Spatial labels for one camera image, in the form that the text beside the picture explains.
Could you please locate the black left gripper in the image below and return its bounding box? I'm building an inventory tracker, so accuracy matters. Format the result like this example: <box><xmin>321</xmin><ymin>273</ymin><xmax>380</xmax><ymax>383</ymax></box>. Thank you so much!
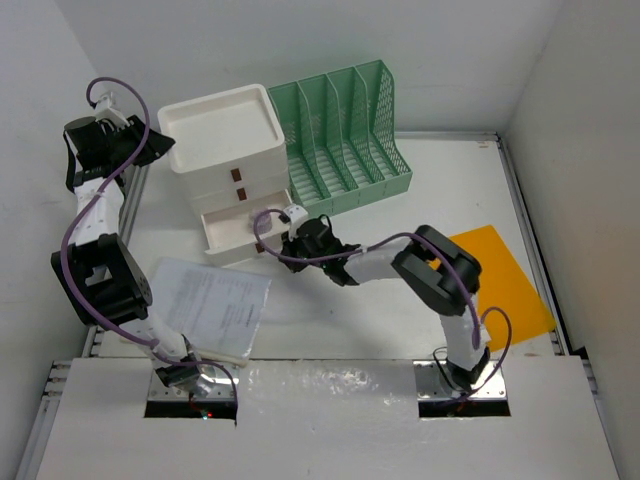
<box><xmin>107</xmin><ymin>117</ymin><xmax>176</xmax><ymax>169</ymax></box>

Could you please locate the white bottom drawer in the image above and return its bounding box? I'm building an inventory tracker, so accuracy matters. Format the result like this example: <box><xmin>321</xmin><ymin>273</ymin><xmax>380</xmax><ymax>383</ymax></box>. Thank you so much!
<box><xmin>201</xmin><ymin>190</ymin><xmax>291</xmax><ymax>267</ymax></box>

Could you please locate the white drawer organizer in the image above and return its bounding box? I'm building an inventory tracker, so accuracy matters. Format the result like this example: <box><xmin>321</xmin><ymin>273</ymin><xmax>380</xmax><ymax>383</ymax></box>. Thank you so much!
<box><xmin>157</xmin><ymin>84</ymin><xmax>289</xmax><ymax>216</ymax></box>

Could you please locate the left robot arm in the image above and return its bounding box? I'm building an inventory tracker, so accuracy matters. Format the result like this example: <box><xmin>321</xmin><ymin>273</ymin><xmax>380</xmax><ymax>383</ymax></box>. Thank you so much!
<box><xmin>51</xmin><ymin>115</ymin><xmax>203</xmax><ymax>395</ymax></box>

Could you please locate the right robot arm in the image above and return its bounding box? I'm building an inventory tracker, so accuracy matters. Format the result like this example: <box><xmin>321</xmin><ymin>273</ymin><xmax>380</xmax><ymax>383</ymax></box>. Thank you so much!
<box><xmin>280</xmin><ymin>218</ymin><xmax>489</xmax><ymax>393</ymax></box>

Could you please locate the green mesh file rack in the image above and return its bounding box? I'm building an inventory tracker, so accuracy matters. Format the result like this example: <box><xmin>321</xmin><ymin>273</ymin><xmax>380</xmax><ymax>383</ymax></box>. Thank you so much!
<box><xmin>268</xmin><ymin>60</ymin><xmax>413</xmax><ymax>217</ymax></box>

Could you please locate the clear mesh document pouch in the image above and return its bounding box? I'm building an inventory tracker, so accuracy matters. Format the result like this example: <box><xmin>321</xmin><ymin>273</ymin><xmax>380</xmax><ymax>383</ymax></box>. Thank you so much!
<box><xmin>150</xmin><ymin>257</ymin><xmax>271</xmax><ymax>367</ymax></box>

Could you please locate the white front cover board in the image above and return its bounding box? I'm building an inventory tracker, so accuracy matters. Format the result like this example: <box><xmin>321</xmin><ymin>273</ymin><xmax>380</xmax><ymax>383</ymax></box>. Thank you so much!
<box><xmin>38</xmin><ymin>357</ymin><xmax>617</xmax><ymax>479</ymax></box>

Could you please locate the orange folder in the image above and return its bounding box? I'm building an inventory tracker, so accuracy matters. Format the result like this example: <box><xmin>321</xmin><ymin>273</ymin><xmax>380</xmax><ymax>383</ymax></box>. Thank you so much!
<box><xmin>451</xmin><ymin>225</ymin><xmax>555</xmax><ymax>357</ymax></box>

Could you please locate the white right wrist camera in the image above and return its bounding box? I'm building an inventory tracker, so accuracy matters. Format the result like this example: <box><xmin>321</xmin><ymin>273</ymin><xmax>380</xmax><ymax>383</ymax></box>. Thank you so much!
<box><xmin>281</xmin><ymin>204</ymin><xmax>309</xmax><ymax>239</ymax></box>

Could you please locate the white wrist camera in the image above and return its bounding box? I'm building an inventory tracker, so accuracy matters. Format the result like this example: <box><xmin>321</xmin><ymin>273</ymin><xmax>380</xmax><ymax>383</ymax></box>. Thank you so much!
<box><xmin>281</xmin><ymin>204</ymin><xmax>309</xmax><ymax>239</ymax></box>
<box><xmin>94</xmin><ymin>91</ymin><xmax>129</xmax><ymax>130</ymax></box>

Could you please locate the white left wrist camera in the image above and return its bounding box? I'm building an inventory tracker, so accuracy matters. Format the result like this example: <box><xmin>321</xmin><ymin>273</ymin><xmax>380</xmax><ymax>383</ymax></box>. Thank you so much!
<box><xmin>94</xmin><ymin>91</ymin><xmax>129</xmax><ymax>130</ymax></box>

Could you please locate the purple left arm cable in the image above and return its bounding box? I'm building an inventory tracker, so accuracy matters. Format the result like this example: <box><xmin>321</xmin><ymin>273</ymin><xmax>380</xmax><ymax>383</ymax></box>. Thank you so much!
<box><xmin>59</xmin><ymin>76</ymin><xmax>239</xmax><ymax>401</ymax></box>

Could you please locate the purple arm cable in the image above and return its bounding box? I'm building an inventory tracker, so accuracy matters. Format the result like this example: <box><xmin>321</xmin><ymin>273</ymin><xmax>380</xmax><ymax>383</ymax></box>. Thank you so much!
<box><xmin>59</xmin><ymin>76</ymin><xmax>239</xmax><ymax>401</ymax></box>
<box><xmin>252</xmin><ymin>208</ymin><xmax>512</xmax><ymax>401</ymax></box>

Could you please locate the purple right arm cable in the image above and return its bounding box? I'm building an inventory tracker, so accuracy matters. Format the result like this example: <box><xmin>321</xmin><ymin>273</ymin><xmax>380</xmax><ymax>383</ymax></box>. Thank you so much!
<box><xmin>252</xmin><ymin>208</ymin><xmax>512</xmax><ymax>401</ymax></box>

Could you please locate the aluminium table edge rail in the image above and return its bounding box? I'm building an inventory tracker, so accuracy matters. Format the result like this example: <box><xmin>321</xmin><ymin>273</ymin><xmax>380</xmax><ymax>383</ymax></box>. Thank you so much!
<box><xmin>396</xmin><ymin>131</ymin><xmax>574</xmax><ymax>355</ymax></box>

